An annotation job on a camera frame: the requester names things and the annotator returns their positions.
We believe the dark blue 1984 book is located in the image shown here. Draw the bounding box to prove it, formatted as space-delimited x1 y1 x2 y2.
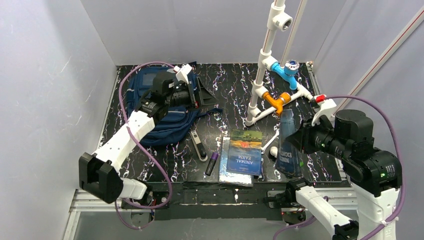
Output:
275 109 303 178

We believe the navy blue student backpack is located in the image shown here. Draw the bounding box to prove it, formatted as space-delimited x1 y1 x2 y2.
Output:
126 66 205 147

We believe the Animal Farm book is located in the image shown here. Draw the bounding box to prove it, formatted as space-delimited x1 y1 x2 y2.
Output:
226 129 263 176

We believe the blue book underneath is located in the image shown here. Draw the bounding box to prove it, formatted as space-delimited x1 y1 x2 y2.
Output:
218 136 254 187

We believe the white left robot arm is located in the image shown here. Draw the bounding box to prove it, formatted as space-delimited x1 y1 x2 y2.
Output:
78 71 218 204

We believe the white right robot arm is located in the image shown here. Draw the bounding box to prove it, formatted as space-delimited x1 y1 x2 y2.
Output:
266 109 403 240

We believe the silver wrench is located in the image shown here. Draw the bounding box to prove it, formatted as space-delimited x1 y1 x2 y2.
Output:
261 128 280 155

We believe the green white plastic tap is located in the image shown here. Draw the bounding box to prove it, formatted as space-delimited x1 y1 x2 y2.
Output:
269 146 278 159

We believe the orange plastic tap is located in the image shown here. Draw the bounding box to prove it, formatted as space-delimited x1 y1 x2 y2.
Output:
262 91 292 117

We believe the purple black marker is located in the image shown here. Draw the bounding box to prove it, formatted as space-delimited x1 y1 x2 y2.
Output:
204 151 219 176

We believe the blue plastic tap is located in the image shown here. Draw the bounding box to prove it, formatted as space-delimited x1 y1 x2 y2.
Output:
270 60 300 91

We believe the thin white rear pole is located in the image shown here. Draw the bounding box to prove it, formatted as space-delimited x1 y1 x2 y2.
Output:
280 0 308 66

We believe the white pole with red stripe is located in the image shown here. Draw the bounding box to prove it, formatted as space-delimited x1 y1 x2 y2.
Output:
347 6 424 97

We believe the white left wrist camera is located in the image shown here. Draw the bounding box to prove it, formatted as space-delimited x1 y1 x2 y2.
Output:
173 64 193 85

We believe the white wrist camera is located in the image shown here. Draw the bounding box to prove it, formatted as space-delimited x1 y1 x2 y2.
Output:
173 64 193 85
309 94 337 126

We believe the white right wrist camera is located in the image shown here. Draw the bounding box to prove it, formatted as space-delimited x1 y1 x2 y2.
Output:
309 94 337 126

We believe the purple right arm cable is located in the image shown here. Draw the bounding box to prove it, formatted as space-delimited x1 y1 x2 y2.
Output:
272 95 406 240

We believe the white PVC pipe frame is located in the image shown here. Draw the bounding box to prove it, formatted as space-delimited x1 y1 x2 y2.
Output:
245 0 313 127

